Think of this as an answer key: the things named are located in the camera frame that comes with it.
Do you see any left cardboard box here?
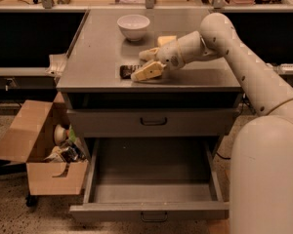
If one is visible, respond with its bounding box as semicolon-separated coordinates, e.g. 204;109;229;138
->
0;93;88;195

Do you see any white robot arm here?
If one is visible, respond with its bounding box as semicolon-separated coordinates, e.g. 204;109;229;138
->
131;13;293;234

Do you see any white ceramic bowl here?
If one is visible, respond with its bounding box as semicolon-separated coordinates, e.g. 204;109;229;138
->
117;15;150;41

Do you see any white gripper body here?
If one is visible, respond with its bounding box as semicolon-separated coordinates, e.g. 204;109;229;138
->
156;40;186;71

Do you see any open grey bottom drawer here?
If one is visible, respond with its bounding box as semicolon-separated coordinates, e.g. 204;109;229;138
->
70;137;229;222

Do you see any yellow sponge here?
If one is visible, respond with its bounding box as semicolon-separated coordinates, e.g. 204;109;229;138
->
157;35;177;47

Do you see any white power strip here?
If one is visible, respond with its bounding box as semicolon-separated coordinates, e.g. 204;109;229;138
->
279;63;293;74

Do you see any dark rxbar chocolate wrapper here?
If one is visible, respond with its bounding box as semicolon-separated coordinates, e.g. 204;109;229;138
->
119;64;141;79

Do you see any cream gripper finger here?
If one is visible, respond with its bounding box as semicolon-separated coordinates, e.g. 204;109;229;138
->
139;47;159;61
131;60;166;82

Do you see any closed grey upper drawer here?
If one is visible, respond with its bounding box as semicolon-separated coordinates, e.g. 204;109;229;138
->
67;108;238;137

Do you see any grey drawer cabinet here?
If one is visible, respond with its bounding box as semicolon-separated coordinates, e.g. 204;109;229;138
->
56;8;245;223

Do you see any white round object in box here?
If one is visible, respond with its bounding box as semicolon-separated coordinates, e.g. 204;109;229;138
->
54;125;67;145

